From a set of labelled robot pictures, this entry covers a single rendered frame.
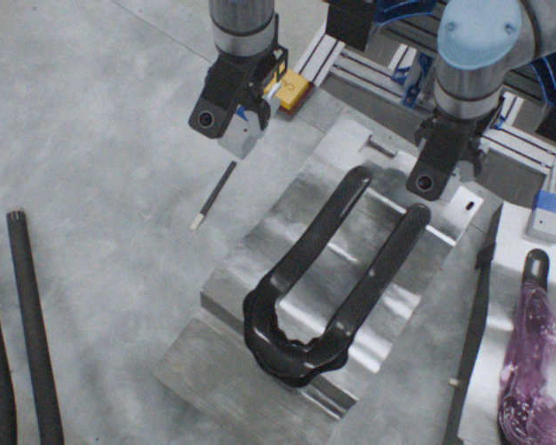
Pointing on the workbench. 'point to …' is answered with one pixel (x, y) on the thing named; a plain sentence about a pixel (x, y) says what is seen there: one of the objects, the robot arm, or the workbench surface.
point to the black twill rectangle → (485, 255)
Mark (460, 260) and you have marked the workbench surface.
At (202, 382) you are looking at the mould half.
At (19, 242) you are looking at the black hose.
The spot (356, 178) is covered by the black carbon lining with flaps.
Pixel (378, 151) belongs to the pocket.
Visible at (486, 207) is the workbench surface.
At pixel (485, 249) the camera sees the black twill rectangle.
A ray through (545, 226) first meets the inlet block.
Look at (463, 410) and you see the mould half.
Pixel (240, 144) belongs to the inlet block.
